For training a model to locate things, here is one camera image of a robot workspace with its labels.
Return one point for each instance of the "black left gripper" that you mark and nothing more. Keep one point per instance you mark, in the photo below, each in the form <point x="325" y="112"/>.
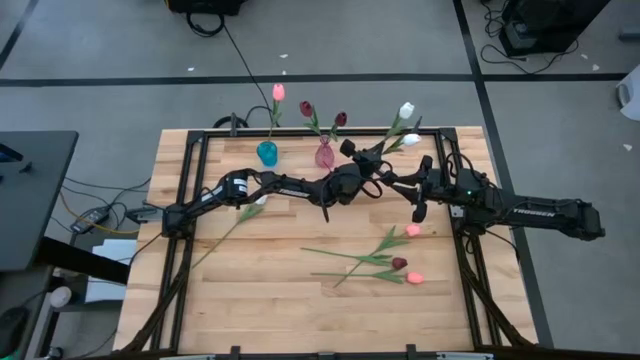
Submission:
<point x="345" y="182"/>

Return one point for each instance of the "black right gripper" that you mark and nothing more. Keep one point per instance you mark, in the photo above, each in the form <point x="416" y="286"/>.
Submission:
<point x="435" y="186"/>

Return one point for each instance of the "white artificial tulip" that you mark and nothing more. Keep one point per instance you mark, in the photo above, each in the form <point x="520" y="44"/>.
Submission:
<point x="411" y="139"/>
<point x="406" y="110"/>
<point x="249" y="212"/>

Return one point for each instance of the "dark red artificial tulip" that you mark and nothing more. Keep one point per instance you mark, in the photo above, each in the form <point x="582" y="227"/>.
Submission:
<point x="399" y="263"/>
<point x="340" y="118"/>
<point x="306" y="108"/>

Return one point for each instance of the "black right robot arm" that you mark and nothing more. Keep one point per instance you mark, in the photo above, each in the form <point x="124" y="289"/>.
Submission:
<point x="550" y="215"/>

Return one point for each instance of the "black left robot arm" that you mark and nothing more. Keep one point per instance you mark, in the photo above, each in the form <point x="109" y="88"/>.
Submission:
<point x="295" y="190"/>

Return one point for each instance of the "pink ribbed glass vase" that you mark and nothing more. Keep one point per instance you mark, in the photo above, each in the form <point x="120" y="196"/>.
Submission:
<point x="324" y="156"/>

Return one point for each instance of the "blue ribbed glass vase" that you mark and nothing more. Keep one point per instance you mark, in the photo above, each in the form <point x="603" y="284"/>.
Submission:
<point x="267" y="155"/>

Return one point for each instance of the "pink artificial tulip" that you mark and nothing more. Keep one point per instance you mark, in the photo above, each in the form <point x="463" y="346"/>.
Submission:
<point x="278" y="92"/>
<point x="413" y="230"/>
<point x="415" y="278"/>

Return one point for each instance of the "black floor box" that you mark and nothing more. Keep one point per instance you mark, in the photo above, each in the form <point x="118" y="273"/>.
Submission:
<point x="205" y="5"/>

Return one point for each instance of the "black power adapter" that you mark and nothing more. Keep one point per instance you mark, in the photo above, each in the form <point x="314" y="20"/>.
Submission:
<point x="144" y="215"/>

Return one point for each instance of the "white plastic appliance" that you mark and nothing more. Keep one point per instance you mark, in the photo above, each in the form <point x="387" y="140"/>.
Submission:
<point x="630" y="95"/>

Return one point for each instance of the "black power brick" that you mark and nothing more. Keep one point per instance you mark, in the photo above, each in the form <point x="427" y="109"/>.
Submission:
<point x="90" y="220"/>

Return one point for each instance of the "white round object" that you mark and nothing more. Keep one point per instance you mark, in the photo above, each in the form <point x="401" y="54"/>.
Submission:
<point x="61" y="296"/>

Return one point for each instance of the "dark grey desk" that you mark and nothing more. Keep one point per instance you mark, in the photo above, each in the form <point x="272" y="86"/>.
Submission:
<point x="30" y="200"/>

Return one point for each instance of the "black aluminium table frame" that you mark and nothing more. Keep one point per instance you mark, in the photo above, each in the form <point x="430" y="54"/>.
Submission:
<point x="320" y="132"/>

